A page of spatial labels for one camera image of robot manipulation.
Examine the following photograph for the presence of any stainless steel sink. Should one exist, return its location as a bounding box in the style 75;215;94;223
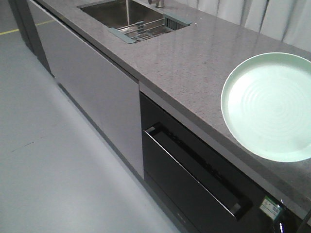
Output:
80;0;163;29

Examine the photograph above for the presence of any black built-in dishwasher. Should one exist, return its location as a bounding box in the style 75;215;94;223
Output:
139;94;311;233

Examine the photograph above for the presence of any chrome faucet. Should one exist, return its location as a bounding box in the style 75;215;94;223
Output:
148;0;165;8

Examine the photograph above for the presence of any white pleated curtain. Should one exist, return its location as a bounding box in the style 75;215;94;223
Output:
136;0;311;56

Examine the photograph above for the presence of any grey-green dish drying rack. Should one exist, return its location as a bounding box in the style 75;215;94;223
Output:
109;13;192;44

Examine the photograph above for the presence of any grey cabinet door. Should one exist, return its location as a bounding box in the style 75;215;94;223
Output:
28;0;144;176

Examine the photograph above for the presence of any light green round plate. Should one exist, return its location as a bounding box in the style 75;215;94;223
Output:
221;52;311;163

